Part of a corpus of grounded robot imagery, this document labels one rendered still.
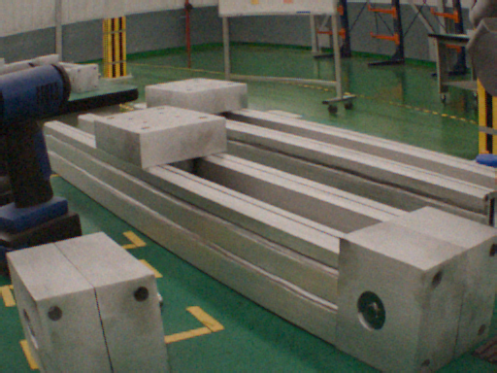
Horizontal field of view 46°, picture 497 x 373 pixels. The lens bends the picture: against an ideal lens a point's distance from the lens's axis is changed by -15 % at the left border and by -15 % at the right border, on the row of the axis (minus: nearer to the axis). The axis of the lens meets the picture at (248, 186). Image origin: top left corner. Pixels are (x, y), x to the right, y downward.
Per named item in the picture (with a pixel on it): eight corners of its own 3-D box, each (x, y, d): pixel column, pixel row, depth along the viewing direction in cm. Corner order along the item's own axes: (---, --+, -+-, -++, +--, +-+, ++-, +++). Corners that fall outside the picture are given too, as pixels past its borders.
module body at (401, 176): (522, 249, 64) (528, 177, 62) (476, 277, 59) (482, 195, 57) (182, 140, 129) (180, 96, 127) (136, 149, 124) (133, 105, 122)
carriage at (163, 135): (229, 175, 79) (225, 117, 77) (144, 193, 74) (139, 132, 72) (168, 152, 92) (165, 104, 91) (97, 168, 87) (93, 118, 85)
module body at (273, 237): (419, 307, 55) (426, 217, 52) (334, 348, 49) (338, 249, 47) (93, 157, 120) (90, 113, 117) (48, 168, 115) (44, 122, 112)
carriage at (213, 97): (248, 124, 109) (247, 84, 108) (188, 135, 104) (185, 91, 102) (200, 114, 122) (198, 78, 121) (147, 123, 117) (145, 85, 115)
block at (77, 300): (202, 380, 46) (188, 264, 43) (67, 414, 40) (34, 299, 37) (145, 329, 54) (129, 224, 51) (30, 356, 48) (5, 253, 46)
